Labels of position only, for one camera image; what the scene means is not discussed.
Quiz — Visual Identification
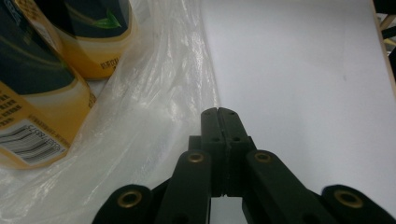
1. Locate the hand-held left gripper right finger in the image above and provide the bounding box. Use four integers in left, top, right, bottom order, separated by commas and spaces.
218, 106, 258, 198

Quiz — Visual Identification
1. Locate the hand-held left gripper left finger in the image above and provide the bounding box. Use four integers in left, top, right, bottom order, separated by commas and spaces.
188, 106, 227, 198

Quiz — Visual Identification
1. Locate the clear plastic bag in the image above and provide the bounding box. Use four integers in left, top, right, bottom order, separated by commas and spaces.
0, 0, 220, 224

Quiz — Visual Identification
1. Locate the yellow and dark drink carton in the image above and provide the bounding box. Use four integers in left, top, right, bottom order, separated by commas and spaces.
33, 0, 138, 81
0, 0, 92, 171

